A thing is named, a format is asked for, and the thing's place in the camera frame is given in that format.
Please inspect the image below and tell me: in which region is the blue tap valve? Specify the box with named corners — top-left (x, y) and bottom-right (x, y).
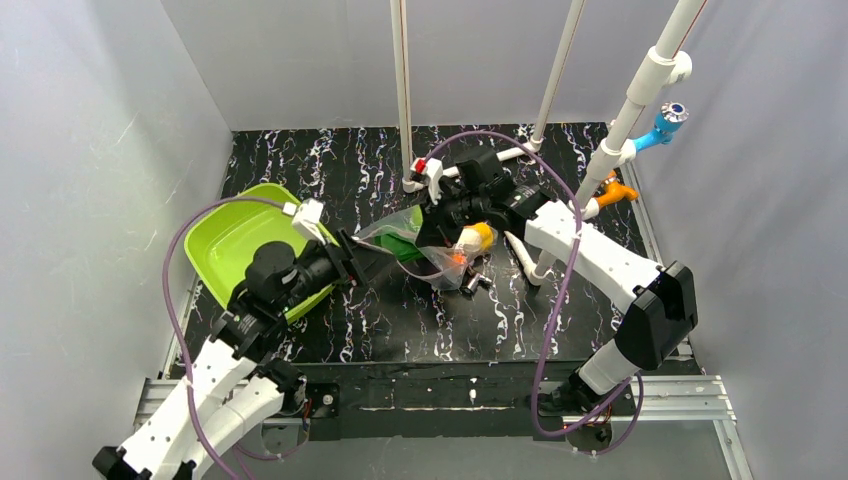
top-left (633, 102), bottom-right (689, 153)

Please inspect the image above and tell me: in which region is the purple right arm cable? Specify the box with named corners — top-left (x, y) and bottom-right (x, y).
top-left (423, 130), bottom-right (645, 457)

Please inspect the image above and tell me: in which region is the clear zip top bag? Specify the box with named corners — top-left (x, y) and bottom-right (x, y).
top-left (354, 206), bottom-right (497, 291)

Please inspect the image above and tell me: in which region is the white PVC pipe frame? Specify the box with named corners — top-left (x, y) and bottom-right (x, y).
top-left (389, 0), bottom-right (710, 287)

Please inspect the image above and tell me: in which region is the lime green plastic basin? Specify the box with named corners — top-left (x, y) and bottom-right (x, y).
top-left (184, 202), bottom-right (307, 307)

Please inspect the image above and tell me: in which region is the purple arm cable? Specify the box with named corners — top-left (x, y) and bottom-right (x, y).
top-left (162, 196), bottom-right (306, 480)
top-left (423, 130), bottom-right (645, 457)

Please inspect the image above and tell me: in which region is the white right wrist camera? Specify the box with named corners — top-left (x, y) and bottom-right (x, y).
top-left (411, 158), bottom-right (443, 205)

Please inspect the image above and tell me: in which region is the green fake leafy vegetable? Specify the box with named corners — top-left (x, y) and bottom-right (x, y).
top-left (374, 232), bottom-right (426, 263)

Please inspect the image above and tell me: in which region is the aluminium frame rail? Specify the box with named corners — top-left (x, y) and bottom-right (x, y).
top-left (119, 376), bottom-right (757, 480)

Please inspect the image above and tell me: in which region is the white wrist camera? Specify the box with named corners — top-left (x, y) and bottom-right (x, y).
top-left (282, 199), bottom-right (327, 245)
top-left (411, 158), bottom-right (443, 205)

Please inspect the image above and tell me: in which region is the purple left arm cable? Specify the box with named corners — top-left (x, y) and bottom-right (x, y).
top-left (162, 196), bottom-right (306, 480)

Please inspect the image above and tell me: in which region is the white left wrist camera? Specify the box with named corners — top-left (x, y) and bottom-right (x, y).
top-left (282, 199), bottom-right (327, 245)

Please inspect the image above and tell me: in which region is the yellow fake fruit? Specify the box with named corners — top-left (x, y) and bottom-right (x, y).
top-left (456, 223), bottom-right (496, 256)

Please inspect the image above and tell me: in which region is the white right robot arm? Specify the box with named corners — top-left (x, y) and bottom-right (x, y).
top-left (411, 147), bottom-right (698, 410)

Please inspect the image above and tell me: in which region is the orange tap valve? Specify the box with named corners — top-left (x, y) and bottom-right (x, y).
top-left (594, 170), bottom-right (640, 208)

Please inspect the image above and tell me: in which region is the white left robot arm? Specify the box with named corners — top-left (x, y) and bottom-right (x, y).
top-left (92, 230), bottom-right (395, 479)

